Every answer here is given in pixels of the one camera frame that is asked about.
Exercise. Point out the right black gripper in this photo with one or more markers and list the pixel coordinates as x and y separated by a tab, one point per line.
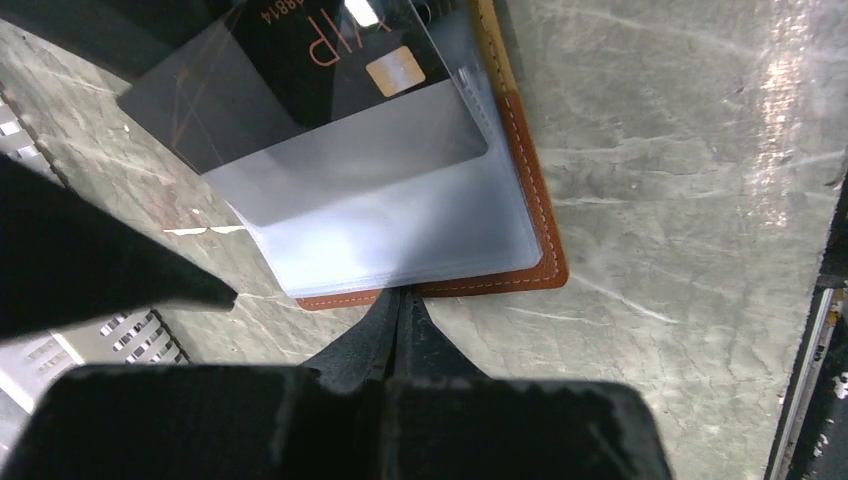
65	261

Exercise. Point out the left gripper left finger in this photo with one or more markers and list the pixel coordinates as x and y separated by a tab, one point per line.
316	420

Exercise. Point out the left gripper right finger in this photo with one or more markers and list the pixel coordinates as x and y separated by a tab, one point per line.
441	418

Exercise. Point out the white plastic basket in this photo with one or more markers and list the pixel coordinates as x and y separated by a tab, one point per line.
31	364

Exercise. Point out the brown leather card holder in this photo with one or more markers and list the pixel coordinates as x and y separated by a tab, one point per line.
438	188

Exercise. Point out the black credit card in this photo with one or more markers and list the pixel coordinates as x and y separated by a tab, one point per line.
348	78

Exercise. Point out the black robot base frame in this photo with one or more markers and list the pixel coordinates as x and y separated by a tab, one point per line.
811	438

